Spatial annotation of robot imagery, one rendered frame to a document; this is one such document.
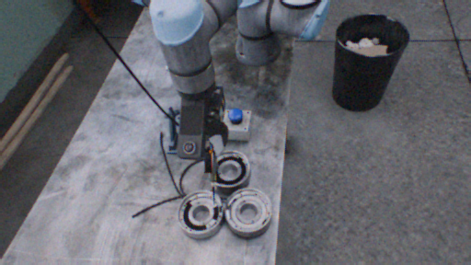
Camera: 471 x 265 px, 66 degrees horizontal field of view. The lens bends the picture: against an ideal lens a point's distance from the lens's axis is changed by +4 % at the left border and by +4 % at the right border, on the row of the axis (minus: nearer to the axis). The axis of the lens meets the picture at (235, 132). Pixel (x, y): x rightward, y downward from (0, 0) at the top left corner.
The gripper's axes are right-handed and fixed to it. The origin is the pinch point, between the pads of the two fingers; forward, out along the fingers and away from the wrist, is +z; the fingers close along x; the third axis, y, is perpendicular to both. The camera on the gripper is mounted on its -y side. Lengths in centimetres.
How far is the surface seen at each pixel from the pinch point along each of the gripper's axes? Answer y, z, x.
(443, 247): 21, 93, -81
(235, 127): 14.9, 8.7, -3.1
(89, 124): 18.4, 13.3, 41.0
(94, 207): -7.3, 13.3, 29.7
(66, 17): 175, 82, 150
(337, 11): 193, 93, -50
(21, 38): 130, 66, 152
